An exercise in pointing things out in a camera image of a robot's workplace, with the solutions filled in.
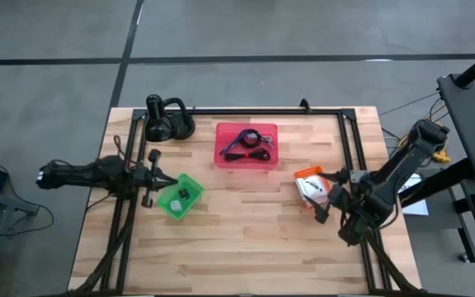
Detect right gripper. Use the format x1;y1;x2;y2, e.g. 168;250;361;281
303;167;356;224

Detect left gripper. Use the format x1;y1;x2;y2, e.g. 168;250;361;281
133;148;179;209

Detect white SD card reader box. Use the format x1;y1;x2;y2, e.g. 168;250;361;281
296;175;332;210

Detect green plastic basket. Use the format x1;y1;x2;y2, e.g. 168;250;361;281
156;172;205;221

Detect purple cable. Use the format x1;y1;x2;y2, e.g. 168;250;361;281
219;129;250;157

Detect pink plastic bin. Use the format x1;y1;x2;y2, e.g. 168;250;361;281
214;122;280;171

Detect orange plastic basket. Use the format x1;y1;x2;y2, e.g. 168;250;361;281
293;165;333;211

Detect black gooseneck desk lamp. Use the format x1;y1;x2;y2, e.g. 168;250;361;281
143;93;196;144

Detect white paper sheet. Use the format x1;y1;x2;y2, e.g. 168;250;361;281
402;172;430;217

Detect black desk stand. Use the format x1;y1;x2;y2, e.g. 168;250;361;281
397;158;475;281

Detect yellow cables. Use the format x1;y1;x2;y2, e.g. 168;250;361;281
397;105;453;164

